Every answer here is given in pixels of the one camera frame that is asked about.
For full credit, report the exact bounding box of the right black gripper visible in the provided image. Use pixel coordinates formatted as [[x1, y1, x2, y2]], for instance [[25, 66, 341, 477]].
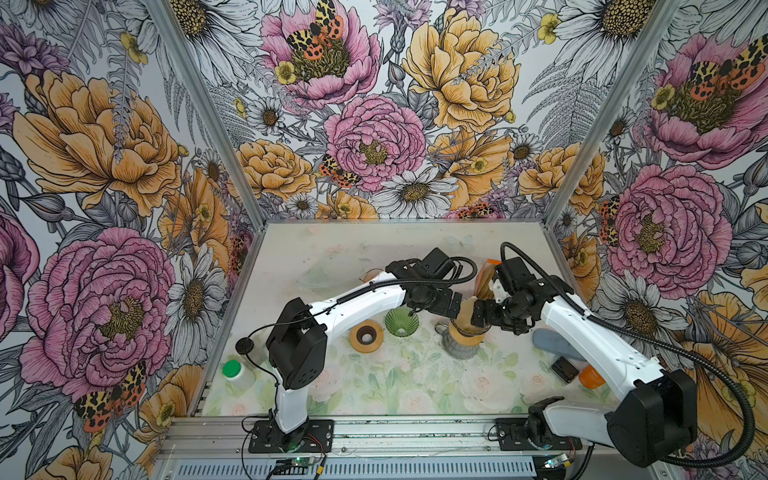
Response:
[[470, 296, 534, 336]]

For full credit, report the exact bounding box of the brown paper coffee filter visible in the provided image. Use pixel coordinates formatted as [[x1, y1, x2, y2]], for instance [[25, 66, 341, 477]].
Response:
[[451, 297, 481, 335]]

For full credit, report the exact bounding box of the orange coffee filter pack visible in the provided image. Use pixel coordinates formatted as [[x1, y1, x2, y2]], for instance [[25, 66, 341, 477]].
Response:
[[474, 259, 500, 300]]

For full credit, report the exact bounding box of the clear grey glass dripper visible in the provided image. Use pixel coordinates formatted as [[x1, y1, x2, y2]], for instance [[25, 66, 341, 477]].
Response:
[[449, 299, 490, 338]]

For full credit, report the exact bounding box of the clear grey glass carafe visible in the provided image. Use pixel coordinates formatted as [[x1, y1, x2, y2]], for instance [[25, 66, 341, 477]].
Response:
[[434, 323, 483, 360]]

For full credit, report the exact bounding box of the wooden ring holder front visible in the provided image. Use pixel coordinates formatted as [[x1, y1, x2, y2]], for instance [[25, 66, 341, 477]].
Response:
[[449, 325, 485, 347]]

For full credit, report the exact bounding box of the wooden ring holder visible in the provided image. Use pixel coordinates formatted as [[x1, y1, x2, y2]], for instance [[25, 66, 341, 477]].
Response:
[[349, 320, 384, 354], [449, 325, 485, 347]]

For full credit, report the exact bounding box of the orange glass carafe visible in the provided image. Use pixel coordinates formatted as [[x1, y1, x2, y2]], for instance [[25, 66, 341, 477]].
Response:
[[360, 268, 383, 283]]

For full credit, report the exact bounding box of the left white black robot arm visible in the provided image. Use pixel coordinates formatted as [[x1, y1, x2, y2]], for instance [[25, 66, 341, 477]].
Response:
[[266, 248, 478, 434]]

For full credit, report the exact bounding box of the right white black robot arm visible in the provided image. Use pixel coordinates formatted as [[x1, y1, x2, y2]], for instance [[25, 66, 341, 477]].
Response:
[[472, 257, 697, 467]]

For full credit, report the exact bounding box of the green glass dripper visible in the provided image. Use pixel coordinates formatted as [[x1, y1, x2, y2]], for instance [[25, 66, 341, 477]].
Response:
[[384, 306, 420, 338]]

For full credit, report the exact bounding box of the blue grey oval sponge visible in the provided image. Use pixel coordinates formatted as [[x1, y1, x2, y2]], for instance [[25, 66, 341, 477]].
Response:
[[532, 328, 586, 362]]

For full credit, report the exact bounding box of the small black box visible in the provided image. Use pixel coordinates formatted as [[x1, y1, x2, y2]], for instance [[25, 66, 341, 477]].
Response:
[[551, 356, 580, 384]]

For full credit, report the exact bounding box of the orange lid bottle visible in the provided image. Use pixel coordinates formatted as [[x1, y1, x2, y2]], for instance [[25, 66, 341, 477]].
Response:
[[578, 365, 606, 390]]

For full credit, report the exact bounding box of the green circuit board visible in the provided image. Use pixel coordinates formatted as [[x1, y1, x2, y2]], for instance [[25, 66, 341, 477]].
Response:
[[542, 453, 571, 469]]

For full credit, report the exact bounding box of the black lid jar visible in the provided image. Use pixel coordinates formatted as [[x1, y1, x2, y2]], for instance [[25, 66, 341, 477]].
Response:
[[235, 337, 265, 365]]

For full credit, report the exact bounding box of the green lid bottle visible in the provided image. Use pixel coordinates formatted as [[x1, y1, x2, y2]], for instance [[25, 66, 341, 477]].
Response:
[[221, 359, 255, 395]]

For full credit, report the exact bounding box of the right black corrugated cable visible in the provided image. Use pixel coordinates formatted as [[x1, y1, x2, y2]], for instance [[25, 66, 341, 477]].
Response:
[[500, 242, 756, 469]]

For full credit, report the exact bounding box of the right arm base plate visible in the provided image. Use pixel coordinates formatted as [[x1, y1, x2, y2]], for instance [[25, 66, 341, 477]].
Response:
[[493, 417, 582, 451]]

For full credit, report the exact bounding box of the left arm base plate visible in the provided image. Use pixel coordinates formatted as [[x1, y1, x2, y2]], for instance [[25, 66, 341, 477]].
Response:
[[248, 419, 335, 454]]

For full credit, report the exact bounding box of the aluminium rail frame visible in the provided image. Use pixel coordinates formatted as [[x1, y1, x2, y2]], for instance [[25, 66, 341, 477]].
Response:
[[151, 415, 683, 479]]

